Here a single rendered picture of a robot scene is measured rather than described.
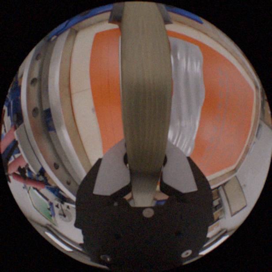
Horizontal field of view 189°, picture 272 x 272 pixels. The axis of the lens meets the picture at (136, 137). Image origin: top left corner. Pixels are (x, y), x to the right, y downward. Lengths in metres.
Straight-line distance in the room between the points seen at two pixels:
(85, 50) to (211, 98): 0.26
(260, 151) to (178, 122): 3.67
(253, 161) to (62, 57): 4.01
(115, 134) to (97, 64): 0.14
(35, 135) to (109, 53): 0.21
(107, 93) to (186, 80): 0.13
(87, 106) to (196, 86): 0.20
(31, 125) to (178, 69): 0.28
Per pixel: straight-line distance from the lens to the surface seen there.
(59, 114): 0.19
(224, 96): 0.25
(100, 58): 0.18
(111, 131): 0.18
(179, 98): 0.16
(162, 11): 0.16
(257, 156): 3.80
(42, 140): 0.23
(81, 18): 0.24
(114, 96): 0.16
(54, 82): 0.19
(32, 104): 0.22
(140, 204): 0.16
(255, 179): 3.96
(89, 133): 0.20
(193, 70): 0.18
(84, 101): 0.18
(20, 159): 0.48
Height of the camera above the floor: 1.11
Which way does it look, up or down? 60 degrees down
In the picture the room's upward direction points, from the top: 177 degrees counter-clockwise
